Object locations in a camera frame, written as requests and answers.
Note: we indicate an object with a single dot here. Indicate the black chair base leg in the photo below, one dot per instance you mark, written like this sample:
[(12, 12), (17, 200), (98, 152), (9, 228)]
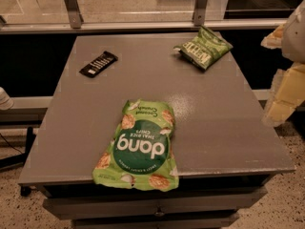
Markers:
[(21, 158)]

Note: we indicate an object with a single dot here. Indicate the green dang rice chip bag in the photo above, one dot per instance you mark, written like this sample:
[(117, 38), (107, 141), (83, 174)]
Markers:
[(140, 155)]

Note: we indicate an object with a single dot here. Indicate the metal window frame rail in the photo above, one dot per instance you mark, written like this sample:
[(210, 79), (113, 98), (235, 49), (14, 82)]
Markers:
[(69, 16)]

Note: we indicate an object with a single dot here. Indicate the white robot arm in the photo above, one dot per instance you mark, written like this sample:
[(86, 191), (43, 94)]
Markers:
[(293, 40)]

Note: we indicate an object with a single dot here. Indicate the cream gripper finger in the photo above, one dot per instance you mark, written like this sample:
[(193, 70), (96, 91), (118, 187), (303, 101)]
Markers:
[(274, 39), (286, 94)]

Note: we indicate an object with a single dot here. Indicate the white object at left edge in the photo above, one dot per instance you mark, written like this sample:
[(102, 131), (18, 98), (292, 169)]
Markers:
[(5, 101)]

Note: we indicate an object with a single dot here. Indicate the black rxbar chocolate bar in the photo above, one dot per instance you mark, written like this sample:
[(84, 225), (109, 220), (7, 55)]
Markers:
[(99, 64)]

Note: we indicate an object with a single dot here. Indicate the grey drawer cabinet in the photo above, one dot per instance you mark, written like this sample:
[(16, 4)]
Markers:
[(209, 203)]

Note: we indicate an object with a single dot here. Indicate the green kettle chip bag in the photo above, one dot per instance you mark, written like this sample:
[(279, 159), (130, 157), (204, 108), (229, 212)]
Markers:
[(204, 49)]

